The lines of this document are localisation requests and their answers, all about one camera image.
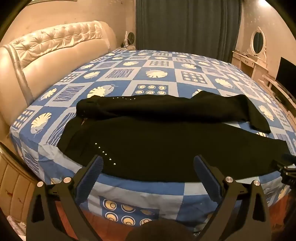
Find oval vanity mirror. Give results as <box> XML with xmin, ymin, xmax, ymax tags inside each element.
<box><xmin>246</xmin><ymin>27</ymin><xmax>266</xmax><ymax>57</ymax></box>

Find beige nightstand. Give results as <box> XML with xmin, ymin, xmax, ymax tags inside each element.
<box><xmin>0</xmin><ymin>151</ymin><xmax>50</xmax><ymax>223</ymax></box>

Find cream television stand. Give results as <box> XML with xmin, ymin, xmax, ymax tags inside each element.
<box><xmin>258</xmin><ymin>74</ymin><xmax>296</xmax><ymax>130</ymax></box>

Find black television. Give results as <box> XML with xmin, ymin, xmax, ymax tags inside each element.
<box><xmin>276</xmin><ymin>57</ymin><xmax>296</xmax><ymax>93</ymax></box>

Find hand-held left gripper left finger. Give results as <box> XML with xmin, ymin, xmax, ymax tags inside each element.
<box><xmin>26</xmin><ymin>155</ymin><xmax>104</xmax><ymax>241</ymax></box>

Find small round desk fan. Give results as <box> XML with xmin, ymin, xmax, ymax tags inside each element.
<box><xmin>125</xmin><ymin>31</ymin><xmax>136</xmax><ymax>47</ymax></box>

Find blue patterned bed sheet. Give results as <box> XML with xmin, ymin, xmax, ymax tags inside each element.
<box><xmin>9</xmin><ymin>49</ymin><xmax>296</xmax><ymax>232</ymax></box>

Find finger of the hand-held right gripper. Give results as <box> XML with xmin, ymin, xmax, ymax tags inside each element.
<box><xmin>274</xmin><ymin>153</ymin><xmax>296</xmax><ymax>186</ymax></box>

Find dark green curtain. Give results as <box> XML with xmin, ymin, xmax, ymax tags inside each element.
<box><xmin>135</xmin><ymin>0</ymin><xmax>242</xmax><ymax>64</ymax></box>

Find black pants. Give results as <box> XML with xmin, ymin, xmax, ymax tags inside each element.
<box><xmin>57</xmin><ymin>91</ymin><xmax>292</xmax><ymax>182</ymax></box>

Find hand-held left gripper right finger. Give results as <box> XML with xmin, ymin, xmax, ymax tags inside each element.
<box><xmin>193</xmin><ymin>155</ymin><xmax>271</xmax><ymax>241</ymax></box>

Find cream dressing table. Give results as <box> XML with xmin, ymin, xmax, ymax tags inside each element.
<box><xmin>231</xmin><ymin>50</ymin><xmax>269</xmax><ymax>80</ymax></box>

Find beige tufted headboard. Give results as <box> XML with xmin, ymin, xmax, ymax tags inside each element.
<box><xmin>0</xmin><ymin>21</ymin><xmax>117</xmax><ymax>139</ymax></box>

